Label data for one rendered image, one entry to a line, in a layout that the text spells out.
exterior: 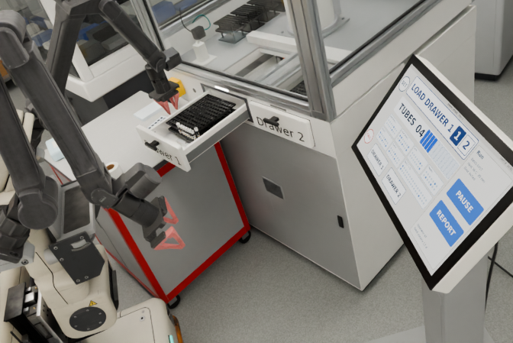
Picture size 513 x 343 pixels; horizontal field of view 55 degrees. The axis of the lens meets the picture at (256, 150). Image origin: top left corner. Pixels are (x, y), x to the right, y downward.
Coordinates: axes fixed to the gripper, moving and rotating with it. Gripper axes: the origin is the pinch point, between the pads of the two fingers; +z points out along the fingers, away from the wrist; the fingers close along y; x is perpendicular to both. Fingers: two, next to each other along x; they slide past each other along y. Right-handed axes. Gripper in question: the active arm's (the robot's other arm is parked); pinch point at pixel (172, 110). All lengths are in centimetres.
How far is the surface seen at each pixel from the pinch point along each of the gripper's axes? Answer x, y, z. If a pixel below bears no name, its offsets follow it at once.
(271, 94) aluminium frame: 30.4, -23.1, -1.2
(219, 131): 13.8, -7.8, 10.7
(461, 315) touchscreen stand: 108, -8, 42
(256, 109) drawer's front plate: 21.7, -21.1, 6.8
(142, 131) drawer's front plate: -8.5, 11.1, 5.6
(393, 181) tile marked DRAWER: 92, -5, -5
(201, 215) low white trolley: -9, 4, 60
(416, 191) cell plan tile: 100, -3, -8
